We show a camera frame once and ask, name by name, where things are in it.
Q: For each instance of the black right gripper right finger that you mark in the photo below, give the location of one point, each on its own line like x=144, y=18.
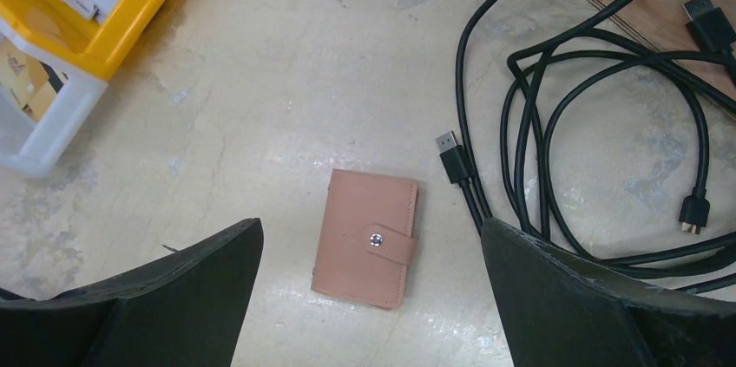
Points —
x=558, y=309

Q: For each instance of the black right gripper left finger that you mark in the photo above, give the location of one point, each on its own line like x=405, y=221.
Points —
x=184, y=309

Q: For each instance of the yellow cards in white bin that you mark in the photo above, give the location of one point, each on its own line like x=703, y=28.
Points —
x=32, y=85

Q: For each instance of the white plastic bin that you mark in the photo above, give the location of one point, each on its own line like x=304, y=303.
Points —
x=34, y=148

